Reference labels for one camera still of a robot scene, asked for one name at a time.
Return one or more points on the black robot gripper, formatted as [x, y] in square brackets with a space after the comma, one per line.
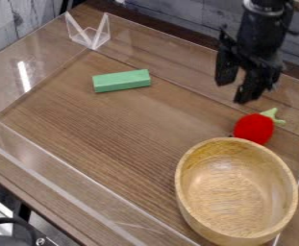
[253, 50]

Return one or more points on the red plush strawberry toy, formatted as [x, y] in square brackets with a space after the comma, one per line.
[257, 126]

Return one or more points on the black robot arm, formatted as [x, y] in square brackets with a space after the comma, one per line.
[272, 7]

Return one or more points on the green rectangular block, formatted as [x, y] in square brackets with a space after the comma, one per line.
[122, 80]

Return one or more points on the light wooden bowl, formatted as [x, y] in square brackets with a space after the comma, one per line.
[237, 191]

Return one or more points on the clear acrylic table enclosure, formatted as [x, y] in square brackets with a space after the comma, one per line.
[90, 157]

